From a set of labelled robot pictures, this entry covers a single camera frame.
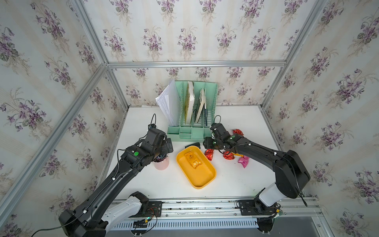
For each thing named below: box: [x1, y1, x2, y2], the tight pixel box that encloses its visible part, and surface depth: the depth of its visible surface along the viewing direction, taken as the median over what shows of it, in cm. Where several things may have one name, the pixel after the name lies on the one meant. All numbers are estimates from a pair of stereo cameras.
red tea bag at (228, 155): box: [222, 150, 235, 160], surface depth 91 cm
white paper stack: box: [155, 79, 181, 127], surface depth 95 cm
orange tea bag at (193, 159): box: [184, 150, 202, 170], surface depth 89 cm
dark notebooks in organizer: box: [192, 88, 208, 126], surface depth 100 cm
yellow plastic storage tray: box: [176, 145, 217, 190], surface depth 88 cm
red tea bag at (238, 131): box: [232, 128, 245, 136], surface depth 103 cm
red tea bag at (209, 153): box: [204, 148, 214, 161], surface depth 92 cm
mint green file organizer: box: [166, 80, 218, 143], surface depth 101 cm
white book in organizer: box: [184, 81, 195, 125], surface depth 97 cm
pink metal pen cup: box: [152, 156, 170, 171], surface depth 89 cm
